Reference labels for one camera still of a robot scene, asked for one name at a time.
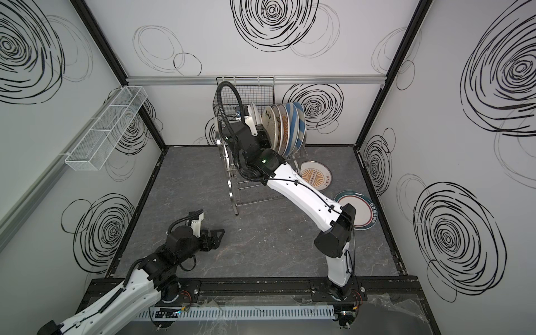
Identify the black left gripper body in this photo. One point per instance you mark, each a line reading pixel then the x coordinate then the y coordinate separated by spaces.
pixel 208 239

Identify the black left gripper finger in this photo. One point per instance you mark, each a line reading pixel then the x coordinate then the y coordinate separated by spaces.
pixel 212 235
pixel 209 243

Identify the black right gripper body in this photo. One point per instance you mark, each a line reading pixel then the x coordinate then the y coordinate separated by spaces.
pixel 241 127

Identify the white plate thin green line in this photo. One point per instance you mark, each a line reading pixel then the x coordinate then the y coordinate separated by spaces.
pixel 254 120

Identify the cream floral plate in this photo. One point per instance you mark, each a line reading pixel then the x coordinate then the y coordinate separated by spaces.
pixel 271 125

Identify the sunburst plate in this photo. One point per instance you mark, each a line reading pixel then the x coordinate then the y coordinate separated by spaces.
pixel 287 121
pixel 316 174

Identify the small blue striped plate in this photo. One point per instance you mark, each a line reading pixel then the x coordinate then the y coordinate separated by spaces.
pixel 294 140

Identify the large blue striped plate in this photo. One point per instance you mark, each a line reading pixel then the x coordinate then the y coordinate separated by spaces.
pixel 302 126

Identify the red text green rim plate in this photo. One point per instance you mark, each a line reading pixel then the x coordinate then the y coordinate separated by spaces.
pixel 283 133

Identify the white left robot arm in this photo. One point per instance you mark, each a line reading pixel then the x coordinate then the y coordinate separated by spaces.
pixel 149 280

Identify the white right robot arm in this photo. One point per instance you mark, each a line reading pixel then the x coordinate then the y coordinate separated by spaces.
pixel 310 209

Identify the stainless steel dish rack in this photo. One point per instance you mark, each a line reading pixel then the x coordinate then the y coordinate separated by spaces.
pixel 236 183

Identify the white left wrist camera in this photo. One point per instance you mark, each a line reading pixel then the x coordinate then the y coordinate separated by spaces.
pixel 196 222

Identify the black wire wall basket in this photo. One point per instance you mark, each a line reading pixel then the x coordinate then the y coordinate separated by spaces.
pixel 258 90

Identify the white slotted cable duct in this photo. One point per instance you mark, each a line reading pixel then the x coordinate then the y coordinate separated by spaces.
pixel 325 312

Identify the white wire wall shelf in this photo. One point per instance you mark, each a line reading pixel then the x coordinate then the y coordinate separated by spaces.
pixel 117 128

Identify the aluminium wall rail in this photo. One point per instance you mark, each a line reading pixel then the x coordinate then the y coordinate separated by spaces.
pixel 204 80

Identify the green rim red ring plate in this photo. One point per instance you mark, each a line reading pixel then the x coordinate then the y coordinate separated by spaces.
pixel 366 213

